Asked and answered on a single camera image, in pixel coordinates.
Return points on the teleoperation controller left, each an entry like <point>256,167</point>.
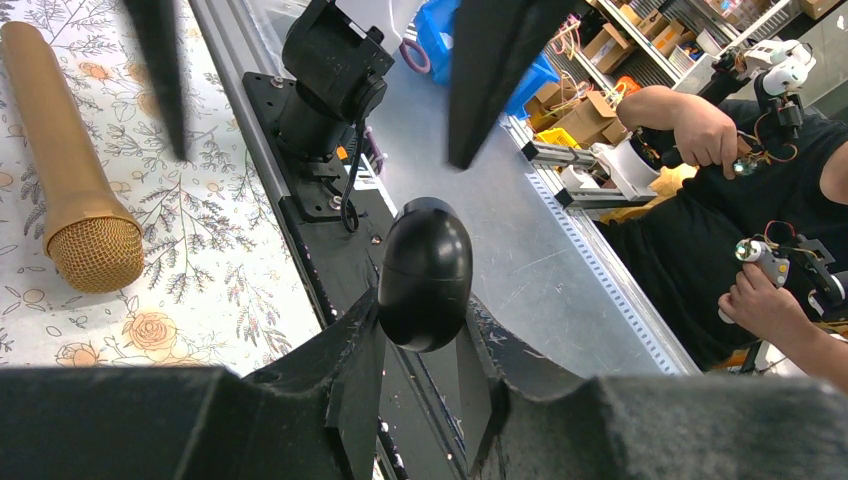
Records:
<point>803,259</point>

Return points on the gold microphone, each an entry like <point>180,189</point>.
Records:
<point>94,242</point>

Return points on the blue plastic bin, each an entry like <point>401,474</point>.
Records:
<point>435,26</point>

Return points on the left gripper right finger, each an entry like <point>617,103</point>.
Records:
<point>526,417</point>

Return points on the white device on bench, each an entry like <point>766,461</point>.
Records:
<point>602,177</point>

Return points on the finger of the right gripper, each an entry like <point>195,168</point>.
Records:
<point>155,24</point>
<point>495,42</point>

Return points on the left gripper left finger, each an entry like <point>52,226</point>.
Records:
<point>312,414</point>

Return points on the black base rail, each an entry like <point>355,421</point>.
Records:
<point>344,265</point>

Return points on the shelving with cardboard boxes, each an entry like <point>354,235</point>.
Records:
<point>616,46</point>

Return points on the black oval earbud case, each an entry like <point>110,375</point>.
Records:
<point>426,276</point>

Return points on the floral table mat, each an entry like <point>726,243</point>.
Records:
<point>215,283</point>

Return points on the teleoperation controller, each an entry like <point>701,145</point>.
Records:
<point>777,70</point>
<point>803,259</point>

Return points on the teleoperation controller right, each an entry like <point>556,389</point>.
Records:
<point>777,70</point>

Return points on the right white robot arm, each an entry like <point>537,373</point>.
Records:
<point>337,50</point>

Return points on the person in background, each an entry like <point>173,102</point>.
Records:
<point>748,182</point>

